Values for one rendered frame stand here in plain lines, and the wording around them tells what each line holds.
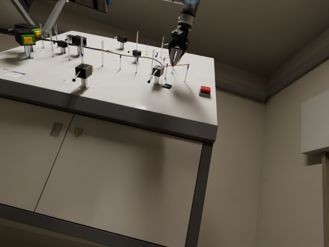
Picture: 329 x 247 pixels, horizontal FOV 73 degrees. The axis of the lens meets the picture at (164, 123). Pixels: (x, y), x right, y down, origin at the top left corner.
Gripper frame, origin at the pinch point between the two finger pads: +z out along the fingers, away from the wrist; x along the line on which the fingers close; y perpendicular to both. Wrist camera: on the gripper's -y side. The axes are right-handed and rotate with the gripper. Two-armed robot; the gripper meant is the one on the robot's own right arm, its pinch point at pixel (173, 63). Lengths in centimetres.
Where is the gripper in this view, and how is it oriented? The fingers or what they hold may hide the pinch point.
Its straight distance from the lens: 116.9
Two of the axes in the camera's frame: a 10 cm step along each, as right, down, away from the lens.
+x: -9.3, -3.0, 2.1
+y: 2.4, -0.7, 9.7
